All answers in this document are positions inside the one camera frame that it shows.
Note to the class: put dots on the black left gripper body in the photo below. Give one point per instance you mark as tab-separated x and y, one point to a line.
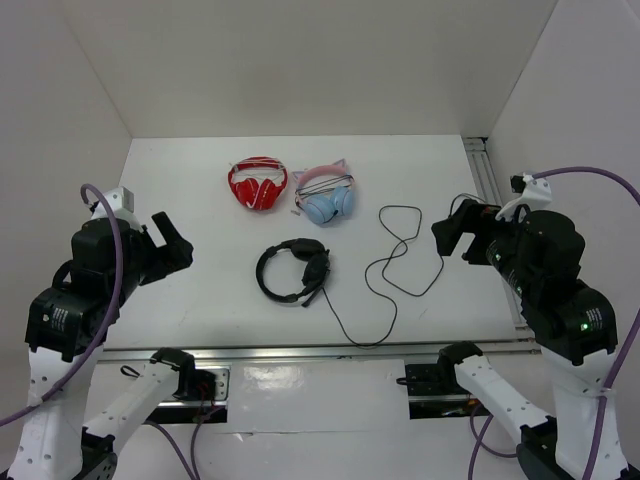
151	262

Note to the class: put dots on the red headphones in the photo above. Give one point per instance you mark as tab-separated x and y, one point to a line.
257	194

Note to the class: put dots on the black headset with microphone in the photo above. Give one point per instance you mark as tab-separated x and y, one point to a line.
293	272

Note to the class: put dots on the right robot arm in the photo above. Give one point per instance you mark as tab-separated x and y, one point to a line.
538	253

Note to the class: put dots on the aluminium rail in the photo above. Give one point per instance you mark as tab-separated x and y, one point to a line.
322	352
488	194

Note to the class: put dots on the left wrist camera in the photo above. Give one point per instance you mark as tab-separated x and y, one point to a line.
121	202

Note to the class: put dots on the pink and blue cat headphones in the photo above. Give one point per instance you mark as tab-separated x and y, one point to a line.
325	192

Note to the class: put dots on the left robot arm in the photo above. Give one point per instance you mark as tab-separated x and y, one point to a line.
66	331

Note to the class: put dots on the aluminium rail at right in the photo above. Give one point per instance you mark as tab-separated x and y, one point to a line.
488	194

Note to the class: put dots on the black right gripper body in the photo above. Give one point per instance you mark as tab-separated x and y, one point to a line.
486	229

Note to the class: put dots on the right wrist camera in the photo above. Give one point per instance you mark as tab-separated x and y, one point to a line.
532	194

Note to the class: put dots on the aluminium rail at front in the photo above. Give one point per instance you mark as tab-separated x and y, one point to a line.
322	352

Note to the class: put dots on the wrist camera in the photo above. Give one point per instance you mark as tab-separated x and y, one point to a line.
121	202
532	194

